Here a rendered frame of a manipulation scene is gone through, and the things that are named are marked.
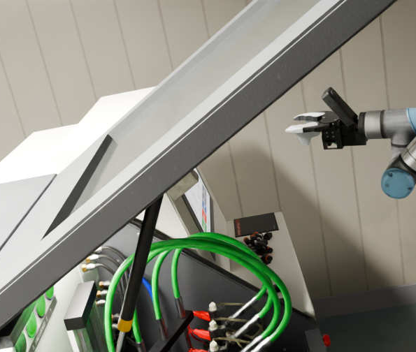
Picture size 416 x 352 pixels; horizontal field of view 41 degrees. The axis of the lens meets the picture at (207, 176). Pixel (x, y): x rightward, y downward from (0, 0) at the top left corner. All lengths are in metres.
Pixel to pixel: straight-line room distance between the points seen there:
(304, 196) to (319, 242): 0.28
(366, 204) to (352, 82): 0.65
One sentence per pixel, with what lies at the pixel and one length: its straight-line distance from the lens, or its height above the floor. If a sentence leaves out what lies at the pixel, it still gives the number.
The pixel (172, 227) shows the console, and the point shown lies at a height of 1.30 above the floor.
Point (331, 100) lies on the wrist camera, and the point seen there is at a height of 1.52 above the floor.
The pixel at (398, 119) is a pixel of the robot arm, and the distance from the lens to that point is 1.50.
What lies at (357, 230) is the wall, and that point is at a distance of 3.09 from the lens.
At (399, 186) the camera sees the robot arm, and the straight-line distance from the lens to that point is 1.39.
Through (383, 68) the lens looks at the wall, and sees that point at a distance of 2.87.
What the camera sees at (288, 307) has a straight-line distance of 1.16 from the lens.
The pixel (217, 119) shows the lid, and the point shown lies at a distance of 0.63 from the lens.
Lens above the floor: 1.88
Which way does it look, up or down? 19 degrees down
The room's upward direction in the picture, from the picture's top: 12 degrees counter-clockwise
